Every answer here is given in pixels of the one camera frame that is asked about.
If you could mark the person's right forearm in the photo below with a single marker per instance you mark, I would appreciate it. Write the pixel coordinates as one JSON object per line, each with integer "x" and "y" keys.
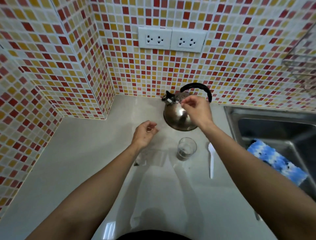
{"x": 259, "y": 178}

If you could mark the blue white dish cloth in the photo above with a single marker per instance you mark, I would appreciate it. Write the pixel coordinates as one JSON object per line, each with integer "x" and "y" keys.
{"x": 271, "y": 154}

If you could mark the person's left hand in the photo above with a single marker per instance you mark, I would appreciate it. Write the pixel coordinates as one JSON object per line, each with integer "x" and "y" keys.
{"x": 143, "y": 134}

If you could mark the stainless steel sink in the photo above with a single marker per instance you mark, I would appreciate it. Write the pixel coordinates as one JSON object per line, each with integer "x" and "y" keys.
{"x": 232, "y": 116}

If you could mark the white plastic spoon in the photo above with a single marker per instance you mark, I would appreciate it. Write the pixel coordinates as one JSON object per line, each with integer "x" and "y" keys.
{"x": 211, "y": 160}

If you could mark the clear drinking glass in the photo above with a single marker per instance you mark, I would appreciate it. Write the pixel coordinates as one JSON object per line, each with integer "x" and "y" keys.
{"x": 188, "y": 144}

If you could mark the person's black shirt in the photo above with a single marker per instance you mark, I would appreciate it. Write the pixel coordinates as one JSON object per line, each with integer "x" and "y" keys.
{"x": 153, "y": 236}

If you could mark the person's right hand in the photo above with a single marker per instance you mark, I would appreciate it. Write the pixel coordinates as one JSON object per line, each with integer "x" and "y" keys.
{"x": 198, "y": 113}

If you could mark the person's left forearm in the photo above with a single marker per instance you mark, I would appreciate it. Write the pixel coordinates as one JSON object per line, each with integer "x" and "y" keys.
{"x": 91, "y": 197}

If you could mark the small clear plastic sachet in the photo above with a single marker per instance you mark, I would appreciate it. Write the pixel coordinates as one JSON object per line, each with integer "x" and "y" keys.
{"x": 153, "y": 158}

